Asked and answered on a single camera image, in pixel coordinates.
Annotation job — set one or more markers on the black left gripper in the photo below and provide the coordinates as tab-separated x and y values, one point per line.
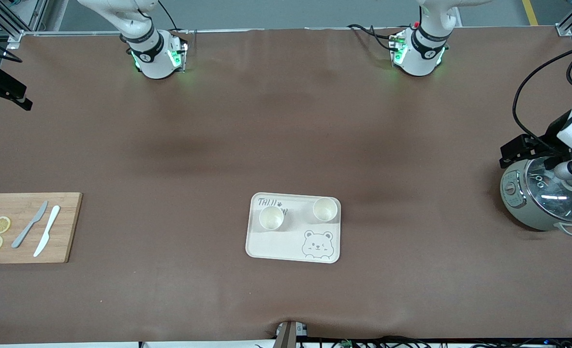
550	134

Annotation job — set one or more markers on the cream paper cup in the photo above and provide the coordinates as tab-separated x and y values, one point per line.
271	220
325	210

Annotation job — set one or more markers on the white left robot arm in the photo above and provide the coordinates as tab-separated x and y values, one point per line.
418	58

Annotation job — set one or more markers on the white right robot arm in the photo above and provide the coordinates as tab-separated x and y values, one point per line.
153	55

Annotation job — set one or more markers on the grey-green cooking pot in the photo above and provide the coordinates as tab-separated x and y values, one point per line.
518	203

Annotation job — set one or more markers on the glass pot lid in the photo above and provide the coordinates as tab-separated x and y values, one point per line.
556	198

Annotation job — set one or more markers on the grey plastic knife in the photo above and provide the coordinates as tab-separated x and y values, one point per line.
27	227

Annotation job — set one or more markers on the white plastic knife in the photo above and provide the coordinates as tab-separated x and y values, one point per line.
48	229

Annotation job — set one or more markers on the wooden cutting board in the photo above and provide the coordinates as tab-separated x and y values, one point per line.
68	227

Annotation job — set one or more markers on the white bear print tray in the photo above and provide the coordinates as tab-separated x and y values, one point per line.
286	246

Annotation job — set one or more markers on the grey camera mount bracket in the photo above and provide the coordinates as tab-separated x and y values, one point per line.
288	334

